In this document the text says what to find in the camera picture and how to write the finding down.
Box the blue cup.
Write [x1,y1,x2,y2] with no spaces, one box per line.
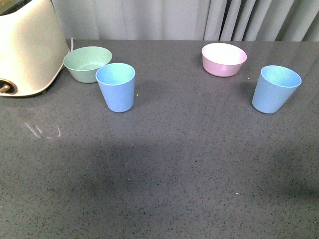
[252,65,302,114]
[96,63,135,113]

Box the pink bowl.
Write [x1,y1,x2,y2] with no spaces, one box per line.
[201,43,247,77]

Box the green bowl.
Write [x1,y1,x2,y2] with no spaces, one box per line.
[63,46,113,84]

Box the grey curtain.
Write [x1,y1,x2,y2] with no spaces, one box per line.
[53,0,319,41]

